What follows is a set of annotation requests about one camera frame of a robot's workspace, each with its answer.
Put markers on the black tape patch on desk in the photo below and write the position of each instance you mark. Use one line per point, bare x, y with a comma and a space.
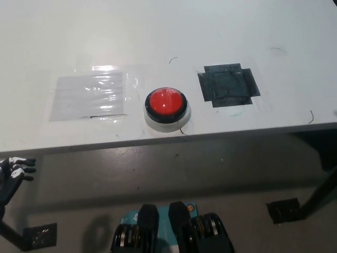
227, 85

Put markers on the black metal table leg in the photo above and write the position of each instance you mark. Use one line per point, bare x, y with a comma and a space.
11, 237
319, 188

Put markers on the white paper under clear tape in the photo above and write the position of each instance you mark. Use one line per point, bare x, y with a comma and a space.
89, 96

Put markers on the black tape floor patch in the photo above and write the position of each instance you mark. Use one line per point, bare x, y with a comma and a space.
284, 210
40, 235

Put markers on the red dome push button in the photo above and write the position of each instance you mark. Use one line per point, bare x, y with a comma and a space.
164, 101

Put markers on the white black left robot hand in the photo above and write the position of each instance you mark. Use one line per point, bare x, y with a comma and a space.
13, 175

